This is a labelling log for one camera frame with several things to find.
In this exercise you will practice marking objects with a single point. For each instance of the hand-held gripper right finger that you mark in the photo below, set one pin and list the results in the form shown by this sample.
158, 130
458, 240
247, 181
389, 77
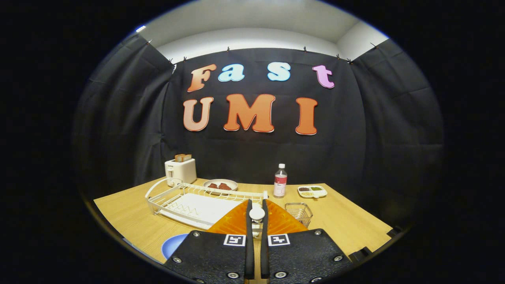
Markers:
303, 256

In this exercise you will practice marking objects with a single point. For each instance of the white dish with meat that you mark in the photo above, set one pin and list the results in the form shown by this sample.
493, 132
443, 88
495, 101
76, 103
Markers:
221, 191

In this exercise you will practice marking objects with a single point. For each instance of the brown toast slice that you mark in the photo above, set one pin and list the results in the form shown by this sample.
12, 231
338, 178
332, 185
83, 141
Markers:
178, 158
187, 157

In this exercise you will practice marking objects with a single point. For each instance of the white divided dish with beans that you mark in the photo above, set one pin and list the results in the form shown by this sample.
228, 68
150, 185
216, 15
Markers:
312, 192

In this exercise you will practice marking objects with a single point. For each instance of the light blue plate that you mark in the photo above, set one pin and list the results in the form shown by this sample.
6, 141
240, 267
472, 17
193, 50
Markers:
173, 246

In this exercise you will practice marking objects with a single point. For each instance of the clear bottle with red label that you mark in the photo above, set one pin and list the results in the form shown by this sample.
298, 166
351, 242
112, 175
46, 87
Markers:
280, 183

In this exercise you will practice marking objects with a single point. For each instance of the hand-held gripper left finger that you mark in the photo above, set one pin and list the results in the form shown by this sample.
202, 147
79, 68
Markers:
213, 256

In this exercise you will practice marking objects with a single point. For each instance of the white toaster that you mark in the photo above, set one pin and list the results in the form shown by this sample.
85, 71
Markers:
181, 171

